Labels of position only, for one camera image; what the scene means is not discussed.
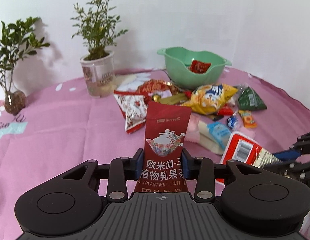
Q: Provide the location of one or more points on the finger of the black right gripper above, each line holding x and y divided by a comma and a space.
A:
296, 150
304, 138

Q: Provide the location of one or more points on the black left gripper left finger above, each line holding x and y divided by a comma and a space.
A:
117, 173

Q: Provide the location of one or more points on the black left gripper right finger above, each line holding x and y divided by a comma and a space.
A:
204, 171

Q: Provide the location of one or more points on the blue and white snack sachet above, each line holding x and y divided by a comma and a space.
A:
214, 136

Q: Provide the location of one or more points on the red white barcode snack packet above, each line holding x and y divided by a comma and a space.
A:
246, 150

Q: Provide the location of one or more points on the dark red teapot drink sachet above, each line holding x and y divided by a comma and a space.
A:
165, 131

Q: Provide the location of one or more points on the pink peach snack packet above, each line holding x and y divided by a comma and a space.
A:
192, 132

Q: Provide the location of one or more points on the blue foil wrapped candy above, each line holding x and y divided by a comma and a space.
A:
232, 122

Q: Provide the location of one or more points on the orange candy packet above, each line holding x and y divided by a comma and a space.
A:
247, 119

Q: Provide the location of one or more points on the small red candy packet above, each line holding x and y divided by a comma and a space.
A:
225, 111

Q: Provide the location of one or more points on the red white happy snack packet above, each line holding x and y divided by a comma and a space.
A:
134, 108

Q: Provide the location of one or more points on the green triangular snack packet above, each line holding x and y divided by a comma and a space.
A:
249, 100

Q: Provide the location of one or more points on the yellow rice crust snack bag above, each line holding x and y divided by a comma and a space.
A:
208, 99

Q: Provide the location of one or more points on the pink floral tablecloth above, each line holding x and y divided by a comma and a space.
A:
63, 126

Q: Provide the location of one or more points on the olive gold stick sachet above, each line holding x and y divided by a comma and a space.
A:
174, 100

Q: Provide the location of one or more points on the gold foil chocolate ball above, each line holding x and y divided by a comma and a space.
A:
156, 98

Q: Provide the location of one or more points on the red gold round packet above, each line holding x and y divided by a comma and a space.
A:
154, 86

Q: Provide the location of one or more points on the mint green plastic bowl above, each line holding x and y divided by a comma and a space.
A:
177, 63

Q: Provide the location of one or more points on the red snack packet in bowl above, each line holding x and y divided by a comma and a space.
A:
199, 67

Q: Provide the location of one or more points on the potted plant in clear cup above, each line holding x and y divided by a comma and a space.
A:
96, 24

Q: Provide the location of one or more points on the leafy plant in glass vase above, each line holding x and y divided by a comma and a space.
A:
17, 42

